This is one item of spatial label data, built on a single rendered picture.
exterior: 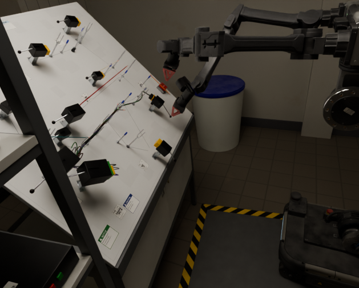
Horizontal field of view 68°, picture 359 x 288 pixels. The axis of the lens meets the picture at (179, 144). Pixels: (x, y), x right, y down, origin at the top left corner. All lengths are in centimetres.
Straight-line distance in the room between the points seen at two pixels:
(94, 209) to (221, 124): 196
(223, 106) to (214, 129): 28
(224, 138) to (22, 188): 222
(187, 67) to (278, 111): 121
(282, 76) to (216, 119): 91
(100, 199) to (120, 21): 288
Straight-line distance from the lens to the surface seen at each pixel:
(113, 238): 107
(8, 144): 61
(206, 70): 148
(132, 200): 117
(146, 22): 350
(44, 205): 101
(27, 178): 103
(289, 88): 323
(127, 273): 124
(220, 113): 271
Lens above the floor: 170
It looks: 32 degrees down
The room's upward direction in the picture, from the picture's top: 7 degrees counter-clockwise
